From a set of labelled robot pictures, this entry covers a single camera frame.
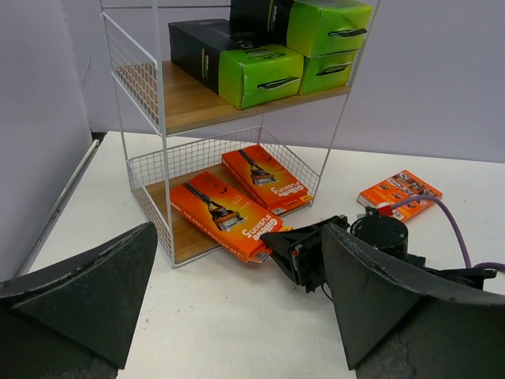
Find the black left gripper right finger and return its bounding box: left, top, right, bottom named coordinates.
left=322, top=225, right=504, bottom=378

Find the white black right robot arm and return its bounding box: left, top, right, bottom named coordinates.
left=260, top=215, right=496, bottom=292

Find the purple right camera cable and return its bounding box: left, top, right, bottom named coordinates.
left=380, top=195, right=505, bottom=272

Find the orange Gillette Fusion5 box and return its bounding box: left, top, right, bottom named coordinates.
left=170, top=171, right=291, bottom=263
left=222, top=144, right=313, bottom=216

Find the orange Gillette cartridge box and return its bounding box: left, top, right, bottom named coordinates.
left=357, top=170, right=443, bottom=223

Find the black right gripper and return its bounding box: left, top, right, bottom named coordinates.
left=260, top=215, right=350, bottom=293

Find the white wire wooden shelf rack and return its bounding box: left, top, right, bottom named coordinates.
left=99, top=0, right=382, bottom=269

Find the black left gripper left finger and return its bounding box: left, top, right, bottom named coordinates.
left=1, top=222, right=158, bottom=378

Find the green black Gillette Labs box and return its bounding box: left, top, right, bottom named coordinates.
left=298, top=50, right=358, bottom=96
left=168, top=19, right=304, bottom=110
left=230, top=0, right=373, bottom=58

